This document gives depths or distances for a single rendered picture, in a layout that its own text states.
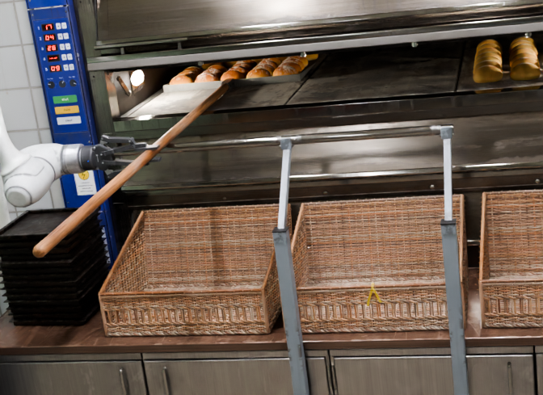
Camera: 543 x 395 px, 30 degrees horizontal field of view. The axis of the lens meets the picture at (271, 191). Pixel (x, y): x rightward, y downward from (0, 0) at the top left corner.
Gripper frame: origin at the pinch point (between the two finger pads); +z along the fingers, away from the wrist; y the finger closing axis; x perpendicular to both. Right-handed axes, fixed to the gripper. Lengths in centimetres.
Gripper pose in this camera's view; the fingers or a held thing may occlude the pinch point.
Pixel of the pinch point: (148, 153)
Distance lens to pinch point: 301.8
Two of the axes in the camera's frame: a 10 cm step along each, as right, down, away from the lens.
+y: 1.2, 9.5, 2.9
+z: 9.7, -0.6, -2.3
